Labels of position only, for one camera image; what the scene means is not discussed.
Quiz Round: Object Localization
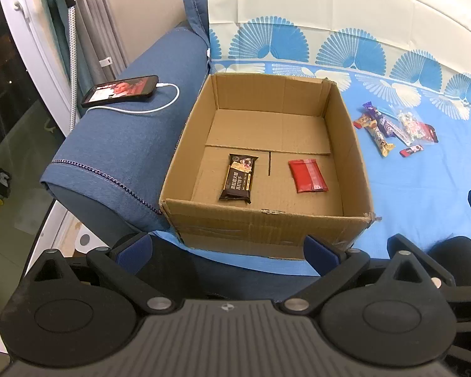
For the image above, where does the long beige snack bar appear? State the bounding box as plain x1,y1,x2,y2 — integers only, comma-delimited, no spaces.
371,123,395,158

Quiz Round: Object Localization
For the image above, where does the black white patterned pole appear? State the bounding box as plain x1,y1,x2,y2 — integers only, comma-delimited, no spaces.
57,0,80,132

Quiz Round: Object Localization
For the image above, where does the grey curtain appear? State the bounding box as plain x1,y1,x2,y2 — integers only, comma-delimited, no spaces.
68,0,128,87

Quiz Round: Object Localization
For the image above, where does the purple white snack bar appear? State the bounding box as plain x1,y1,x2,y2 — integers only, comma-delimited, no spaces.
377,115,413,146

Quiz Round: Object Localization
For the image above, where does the teal curtain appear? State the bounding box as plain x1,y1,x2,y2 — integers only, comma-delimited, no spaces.
37,0,72,71

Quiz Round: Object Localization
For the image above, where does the clear candy bag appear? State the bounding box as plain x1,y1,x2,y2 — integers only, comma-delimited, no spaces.
394,111,426,144

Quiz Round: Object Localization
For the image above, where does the blue fan-print cloth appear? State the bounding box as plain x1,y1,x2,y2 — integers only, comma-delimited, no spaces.
153,0,471,279

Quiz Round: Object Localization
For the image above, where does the red coffee packet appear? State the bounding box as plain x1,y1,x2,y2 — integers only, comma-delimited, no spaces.
420,123,439,143

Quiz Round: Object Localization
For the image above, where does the dark brown snack packet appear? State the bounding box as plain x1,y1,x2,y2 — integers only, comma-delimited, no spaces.
219,154,258,204

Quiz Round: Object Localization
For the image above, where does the white charging cable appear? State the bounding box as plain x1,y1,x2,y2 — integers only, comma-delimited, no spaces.
87,82,180,115

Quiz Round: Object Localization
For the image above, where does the black smartphone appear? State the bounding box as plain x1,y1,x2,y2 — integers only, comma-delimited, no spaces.
81,75,159,109

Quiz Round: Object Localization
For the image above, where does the white door frame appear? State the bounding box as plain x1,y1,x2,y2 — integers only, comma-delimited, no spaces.
0,0,83,138

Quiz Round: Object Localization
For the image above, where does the cardboard box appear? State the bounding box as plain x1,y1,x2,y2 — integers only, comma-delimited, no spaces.
159,73,377,260

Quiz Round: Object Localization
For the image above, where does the plain red snack packet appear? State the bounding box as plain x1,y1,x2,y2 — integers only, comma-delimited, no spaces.
288,158,329,194

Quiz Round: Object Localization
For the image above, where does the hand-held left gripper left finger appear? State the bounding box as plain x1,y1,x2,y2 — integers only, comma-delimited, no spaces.
24,232,178,315

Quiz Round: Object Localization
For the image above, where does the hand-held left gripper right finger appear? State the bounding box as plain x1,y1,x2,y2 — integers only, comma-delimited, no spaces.
283,235,456,315

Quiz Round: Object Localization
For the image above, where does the white round object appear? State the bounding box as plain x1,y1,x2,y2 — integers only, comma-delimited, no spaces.
74,224,111,257

